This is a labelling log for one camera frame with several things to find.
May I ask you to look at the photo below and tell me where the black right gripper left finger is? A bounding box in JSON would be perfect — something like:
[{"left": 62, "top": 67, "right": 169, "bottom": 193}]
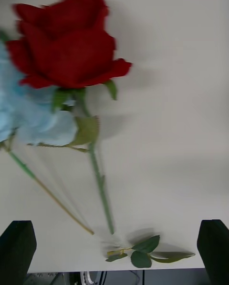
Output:
[{"left": 0, "top": 220, "right": 38, "bottom": 285}]

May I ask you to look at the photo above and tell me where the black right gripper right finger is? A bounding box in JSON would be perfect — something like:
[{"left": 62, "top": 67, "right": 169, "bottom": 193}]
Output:
[{"left": 197, "top": 219, "right": 229, "bottom": 285}]

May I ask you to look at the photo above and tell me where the pale blue flower green stem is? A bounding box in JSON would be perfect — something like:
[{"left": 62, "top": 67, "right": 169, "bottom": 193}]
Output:
[{"left": 0, "top": 29, "right": 95, "bottom": 235}]

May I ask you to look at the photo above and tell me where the red rose with green stem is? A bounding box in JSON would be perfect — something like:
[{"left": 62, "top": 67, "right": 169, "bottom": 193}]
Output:
[{"left": 5, "top": 0, "right": 133, "bottom": 235}]

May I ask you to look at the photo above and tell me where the loose green leaf twig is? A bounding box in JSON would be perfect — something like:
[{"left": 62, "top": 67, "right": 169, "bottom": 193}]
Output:
[{"left": 105, "top": 234, "right": 196, "bottom": 269}]

